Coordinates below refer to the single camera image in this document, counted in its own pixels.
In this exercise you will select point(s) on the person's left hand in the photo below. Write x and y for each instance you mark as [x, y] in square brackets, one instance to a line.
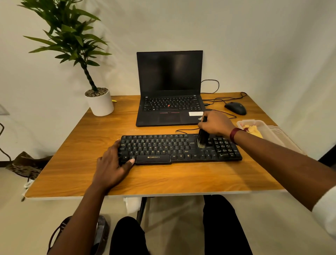
[110, 170]

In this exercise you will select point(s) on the white flower bunch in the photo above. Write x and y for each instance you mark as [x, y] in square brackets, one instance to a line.
[27, 185]

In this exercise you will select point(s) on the person's left forearm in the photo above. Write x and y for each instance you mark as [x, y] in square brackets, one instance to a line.
[76, 223]

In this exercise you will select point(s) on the black door frame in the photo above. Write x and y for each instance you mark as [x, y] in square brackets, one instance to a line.
[328, 157]

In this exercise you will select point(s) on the yellow cloth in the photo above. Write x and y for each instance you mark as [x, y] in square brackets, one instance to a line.
[253, 130]

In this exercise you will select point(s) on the green leafy plant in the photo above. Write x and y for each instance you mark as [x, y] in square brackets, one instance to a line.
[67, 34]

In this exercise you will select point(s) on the red wrist band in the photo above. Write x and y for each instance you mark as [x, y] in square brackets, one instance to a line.
[234, 134]

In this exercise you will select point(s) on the person's right forearm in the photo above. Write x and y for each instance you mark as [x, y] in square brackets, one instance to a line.
[283, 165]

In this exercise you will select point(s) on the black table leg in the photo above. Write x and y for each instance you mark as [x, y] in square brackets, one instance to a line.
[142, 210]

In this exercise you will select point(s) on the clear lid with orange clips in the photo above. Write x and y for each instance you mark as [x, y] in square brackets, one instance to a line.
[291, 143]

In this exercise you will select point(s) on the clear plastic container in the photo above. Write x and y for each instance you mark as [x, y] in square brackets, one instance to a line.
[267, 132]

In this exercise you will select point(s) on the brown patterned bag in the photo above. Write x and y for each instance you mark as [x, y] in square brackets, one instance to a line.
[25, 164]

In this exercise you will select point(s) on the white plant pot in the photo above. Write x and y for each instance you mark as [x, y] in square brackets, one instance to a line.
[100, 105]

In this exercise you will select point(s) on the person's right hand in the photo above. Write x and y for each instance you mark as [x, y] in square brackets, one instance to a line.
[218, 123]

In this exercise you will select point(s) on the black cleaning brush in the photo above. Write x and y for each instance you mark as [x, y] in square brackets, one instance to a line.
[202, 139]

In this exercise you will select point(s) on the black laptop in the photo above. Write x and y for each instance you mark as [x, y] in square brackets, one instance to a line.
[170, 71]

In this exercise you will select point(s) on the black keyboard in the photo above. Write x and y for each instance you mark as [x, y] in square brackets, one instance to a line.
[162, 147]

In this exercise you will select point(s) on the black computer mouse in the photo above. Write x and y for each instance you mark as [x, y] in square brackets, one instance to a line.
[235, 108]

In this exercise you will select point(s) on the black woven basket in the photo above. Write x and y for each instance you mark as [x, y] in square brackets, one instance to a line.
[101, 233]

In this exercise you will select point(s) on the person's white shirt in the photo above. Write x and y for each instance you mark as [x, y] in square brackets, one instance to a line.
[326, 210]

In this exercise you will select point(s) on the person's black trousers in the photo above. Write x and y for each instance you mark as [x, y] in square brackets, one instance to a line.
[223, 226]

